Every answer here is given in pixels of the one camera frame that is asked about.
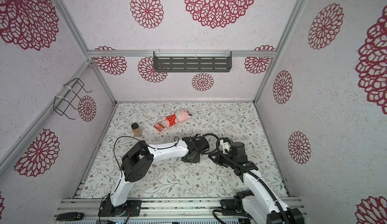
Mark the black remote device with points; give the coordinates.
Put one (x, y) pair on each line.
(72, 216)

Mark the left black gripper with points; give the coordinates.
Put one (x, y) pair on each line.
(197, 160)

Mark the brown spice jar black lid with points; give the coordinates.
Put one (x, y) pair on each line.
(136, 130)

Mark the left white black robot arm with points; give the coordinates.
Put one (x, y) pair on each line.
(137, 162)

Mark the black wire wall rack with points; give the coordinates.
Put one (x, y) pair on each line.
(62, 103)

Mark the grey wall shelf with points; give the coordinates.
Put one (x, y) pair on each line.
(192, 62)

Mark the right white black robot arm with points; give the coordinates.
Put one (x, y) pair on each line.
(257, 187)

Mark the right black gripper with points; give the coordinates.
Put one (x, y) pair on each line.
(218, 158)

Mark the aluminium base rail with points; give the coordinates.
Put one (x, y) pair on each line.
(164, 208)

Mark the pink plush pig toy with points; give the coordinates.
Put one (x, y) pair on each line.
(178, 117)

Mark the red playing card box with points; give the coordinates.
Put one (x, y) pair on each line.
(159, 127)

